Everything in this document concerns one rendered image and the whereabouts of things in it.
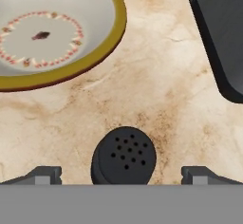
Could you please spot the dark grey appliance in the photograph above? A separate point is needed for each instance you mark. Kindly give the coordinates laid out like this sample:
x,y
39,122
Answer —
x,y
221,28

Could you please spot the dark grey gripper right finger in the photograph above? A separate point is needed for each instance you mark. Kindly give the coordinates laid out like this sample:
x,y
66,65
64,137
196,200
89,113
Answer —
x,y
197,174

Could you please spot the white bowl with yellow rim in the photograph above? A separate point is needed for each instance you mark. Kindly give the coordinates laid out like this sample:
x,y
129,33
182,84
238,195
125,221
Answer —
x,y
53,34

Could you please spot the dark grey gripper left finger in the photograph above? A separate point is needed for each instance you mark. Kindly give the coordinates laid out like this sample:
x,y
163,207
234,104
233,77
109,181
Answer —
x,y
44,174

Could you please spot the black shaker with holed lid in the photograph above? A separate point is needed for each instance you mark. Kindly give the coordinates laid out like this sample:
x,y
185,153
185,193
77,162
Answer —
x,y
125,156

